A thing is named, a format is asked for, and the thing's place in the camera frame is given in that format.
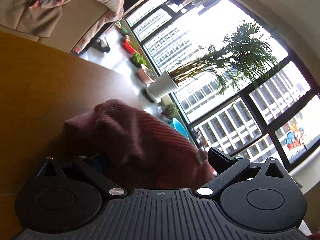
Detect pink ribbed child's dress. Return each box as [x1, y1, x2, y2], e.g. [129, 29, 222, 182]
[63, 99, 214, 190]

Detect small green plant tray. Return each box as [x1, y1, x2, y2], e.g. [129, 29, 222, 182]
[130, 53, 147, 68]

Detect tall green potted plant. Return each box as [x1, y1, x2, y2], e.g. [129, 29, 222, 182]
[169, 21, 279, 94]

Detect red plastic basin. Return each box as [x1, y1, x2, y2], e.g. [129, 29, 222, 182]
[121, 39, 138, 55]

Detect floral pink blanket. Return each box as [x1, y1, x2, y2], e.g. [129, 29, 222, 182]
[29, 0, 124, 53]

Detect turquoise plastic basin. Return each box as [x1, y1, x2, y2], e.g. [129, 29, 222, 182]
[169, 118, 189, 139]

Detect white plant pot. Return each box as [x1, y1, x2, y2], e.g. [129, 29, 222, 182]
[145, 71, 178, 103]

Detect beige covered sofa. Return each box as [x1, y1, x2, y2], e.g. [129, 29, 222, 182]
[0, 0, 111, 53]

